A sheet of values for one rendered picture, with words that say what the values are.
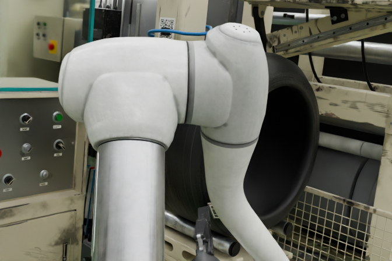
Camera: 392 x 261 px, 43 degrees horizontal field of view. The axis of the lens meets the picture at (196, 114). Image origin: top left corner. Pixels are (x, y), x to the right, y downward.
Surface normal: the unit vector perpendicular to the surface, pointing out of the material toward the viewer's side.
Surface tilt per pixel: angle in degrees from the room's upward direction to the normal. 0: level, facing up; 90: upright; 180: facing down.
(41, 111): 90
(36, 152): 90
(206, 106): 113
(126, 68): 69
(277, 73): 79
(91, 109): 91
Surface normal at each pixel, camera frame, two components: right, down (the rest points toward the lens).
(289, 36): -0.69, 0.04
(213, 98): 0.22, 0.43
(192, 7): 0.72, 0.18
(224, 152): -0.22, 0.62
